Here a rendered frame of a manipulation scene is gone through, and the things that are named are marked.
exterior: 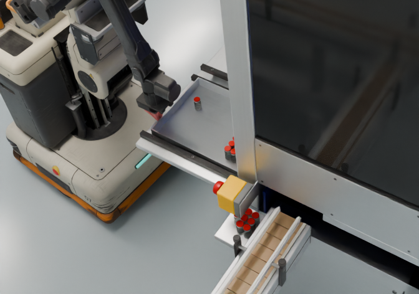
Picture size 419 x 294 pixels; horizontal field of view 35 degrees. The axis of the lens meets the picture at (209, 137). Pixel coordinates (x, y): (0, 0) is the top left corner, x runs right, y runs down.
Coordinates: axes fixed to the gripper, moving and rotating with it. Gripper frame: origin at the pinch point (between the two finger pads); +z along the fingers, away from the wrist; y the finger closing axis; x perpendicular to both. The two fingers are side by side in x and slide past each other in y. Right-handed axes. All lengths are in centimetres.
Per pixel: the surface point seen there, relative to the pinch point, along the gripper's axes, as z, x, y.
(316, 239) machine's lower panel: 4, -12, 63
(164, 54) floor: 90, 94, -86
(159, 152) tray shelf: 2.4, -9.6, 7.0
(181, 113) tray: 2.2, 6.7, 3.4
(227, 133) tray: 2.5, 7.0, 21.4
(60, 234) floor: 89, -22, -58
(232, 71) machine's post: -51, -12, 40
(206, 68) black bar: 0.5, 26.2, 0.5
